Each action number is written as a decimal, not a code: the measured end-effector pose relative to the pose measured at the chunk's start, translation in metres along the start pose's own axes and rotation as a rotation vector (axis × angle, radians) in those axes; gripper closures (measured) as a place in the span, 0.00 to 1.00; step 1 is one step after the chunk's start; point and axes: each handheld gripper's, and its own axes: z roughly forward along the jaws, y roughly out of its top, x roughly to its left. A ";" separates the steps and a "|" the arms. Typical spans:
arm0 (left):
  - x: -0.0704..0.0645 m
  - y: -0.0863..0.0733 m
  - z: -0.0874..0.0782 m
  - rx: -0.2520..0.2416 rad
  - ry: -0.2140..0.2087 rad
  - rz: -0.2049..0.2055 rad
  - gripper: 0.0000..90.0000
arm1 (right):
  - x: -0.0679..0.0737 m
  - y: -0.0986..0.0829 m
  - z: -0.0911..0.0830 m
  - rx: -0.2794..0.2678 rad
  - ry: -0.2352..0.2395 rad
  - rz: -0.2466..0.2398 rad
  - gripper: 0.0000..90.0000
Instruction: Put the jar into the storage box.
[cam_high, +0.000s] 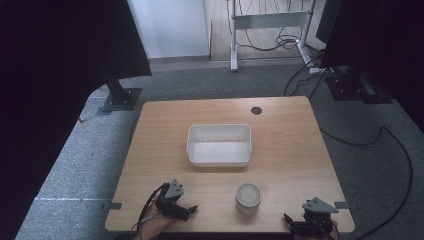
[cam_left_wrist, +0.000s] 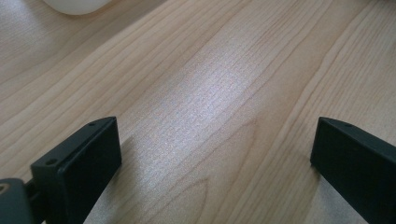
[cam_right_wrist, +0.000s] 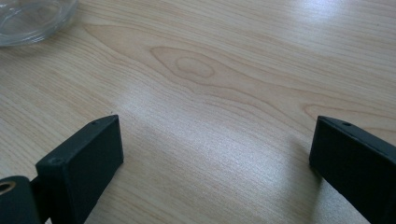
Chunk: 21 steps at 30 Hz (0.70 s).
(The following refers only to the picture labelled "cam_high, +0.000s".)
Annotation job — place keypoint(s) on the black curtain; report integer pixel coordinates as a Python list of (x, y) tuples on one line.
[(383, 40), (50, 100)]

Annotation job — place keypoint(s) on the white power strip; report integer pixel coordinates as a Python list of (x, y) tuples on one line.
[(316, 70)]

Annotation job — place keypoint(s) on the black metal stand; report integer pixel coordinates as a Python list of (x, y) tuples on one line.
[(120, 98), (353, 88)]

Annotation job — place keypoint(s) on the person's right hand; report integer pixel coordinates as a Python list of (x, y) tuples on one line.
[(334, 231)]

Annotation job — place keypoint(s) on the grey tape mark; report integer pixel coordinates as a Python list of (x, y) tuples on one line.
[(114, 206), (341, 205)]

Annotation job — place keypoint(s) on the person's left hand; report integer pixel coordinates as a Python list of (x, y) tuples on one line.
[(154, 223)]

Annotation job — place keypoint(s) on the white plastic bin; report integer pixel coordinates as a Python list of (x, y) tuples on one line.
[(218, 155)]

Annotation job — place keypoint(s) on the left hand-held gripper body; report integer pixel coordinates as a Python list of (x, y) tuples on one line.
[(173, 192)]

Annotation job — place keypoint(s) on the white desk frame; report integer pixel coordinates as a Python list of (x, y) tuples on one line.
[(266, 20)]

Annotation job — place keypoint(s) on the black table grommet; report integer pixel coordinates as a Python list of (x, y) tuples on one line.
[(256, 110)]

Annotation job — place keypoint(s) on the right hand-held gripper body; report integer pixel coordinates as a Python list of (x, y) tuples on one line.
[(318, 210)]

